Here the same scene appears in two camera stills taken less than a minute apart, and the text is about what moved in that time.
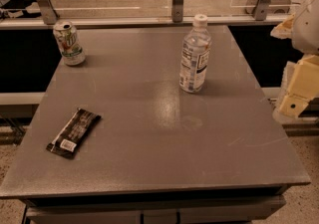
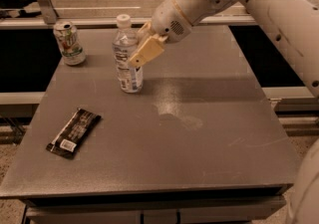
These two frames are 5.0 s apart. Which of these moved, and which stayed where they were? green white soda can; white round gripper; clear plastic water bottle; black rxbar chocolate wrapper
Moved: white round gripper; clear plastic water bottle
Stayed: black rxbar chocolate wrapper; green white soda can
